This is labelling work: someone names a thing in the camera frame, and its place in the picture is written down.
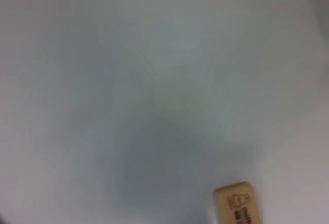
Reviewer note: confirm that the beige eraser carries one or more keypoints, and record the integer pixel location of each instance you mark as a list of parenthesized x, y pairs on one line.
[(239, 203)]

